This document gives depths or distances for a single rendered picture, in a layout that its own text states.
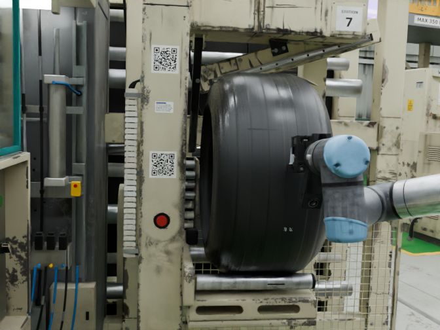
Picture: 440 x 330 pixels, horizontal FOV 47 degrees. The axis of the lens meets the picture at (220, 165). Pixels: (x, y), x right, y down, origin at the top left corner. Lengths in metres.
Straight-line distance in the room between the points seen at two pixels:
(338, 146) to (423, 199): 0.20
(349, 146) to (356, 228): 0.15
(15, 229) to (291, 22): 1.08
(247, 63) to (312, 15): 0.28
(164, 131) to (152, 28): 0.28
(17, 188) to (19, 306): 0.27
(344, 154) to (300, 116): 0.42
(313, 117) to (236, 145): 0.22
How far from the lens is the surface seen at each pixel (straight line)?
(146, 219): 1.43
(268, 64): 1.85
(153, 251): 1.46
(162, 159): 1.41
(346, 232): 0.92
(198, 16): 1.70
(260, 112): 1.27
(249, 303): 1.42
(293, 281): 1.45
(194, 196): 1.83
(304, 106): 1.32
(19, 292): 1.24
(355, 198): 0.92
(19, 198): 1.19
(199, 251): 1.68
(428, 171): 6.15
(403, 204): 1.00
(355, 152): 0.90
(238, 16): 1.71
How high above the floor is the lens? 1.36
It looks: 6 degrees down
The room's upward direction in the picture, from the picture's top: 2 degrees clockwise
